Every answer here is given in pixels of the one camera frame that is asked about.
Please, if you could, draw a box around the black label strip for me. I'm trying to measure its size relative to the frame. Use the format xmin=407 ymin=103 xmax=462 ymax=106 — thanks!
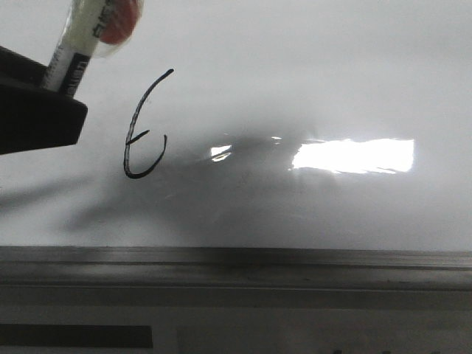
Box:
xmin=1 ymin=324 xmax=153 ymax=349

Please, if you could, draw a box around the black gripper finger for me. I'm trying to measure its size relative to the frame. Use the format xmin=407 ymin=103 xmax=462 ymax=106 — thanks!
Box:
xmin=1 ymin=47 xmax=88 ymax=155

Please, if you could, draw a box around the white whiteboard with aluminium frame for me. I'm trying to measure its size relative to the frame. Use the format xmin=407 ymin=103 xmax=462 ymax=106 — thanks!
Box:
xmin=1 ymin=1 xmax=471 ymax=291

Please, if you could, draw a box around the white whiteboard marker pen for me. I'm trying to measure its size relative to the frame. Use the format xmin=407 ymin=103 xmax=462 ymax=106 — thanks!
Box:
xmin=40 ymin=1 xmax=144 ymax=97

